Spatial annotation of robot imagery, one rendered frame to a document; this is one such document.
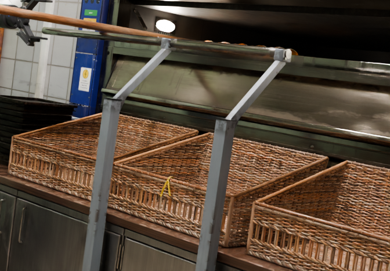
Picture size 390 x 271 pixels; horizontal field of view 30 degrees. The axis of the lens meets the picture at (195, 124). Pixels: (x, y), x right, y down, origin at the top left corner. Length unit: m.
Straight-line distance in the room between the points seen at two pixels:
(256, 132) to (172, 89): 0.46
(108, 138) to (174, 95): 0.67
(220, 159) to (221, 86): 0.84
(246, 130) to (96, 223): 0.69
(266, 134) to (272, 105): 0.11
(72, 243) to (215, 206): 0.71
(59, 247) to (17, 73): 1.42
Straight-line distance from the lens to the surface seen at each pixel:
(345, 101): 2.49
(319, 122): 2.50
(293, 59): 2.60
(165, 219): 2.30
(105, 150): 2.34
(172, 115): 2.97
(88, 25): 2.71
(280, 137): 2.62
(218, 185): 2.01
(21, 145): 2.89
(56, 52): 3.58
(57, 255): 2.63
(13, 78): 3.86
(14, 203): 2.84
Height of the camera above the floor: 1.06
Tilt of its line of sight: 4 degrees down
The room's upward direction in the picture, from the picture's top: 8 degrees clockwise
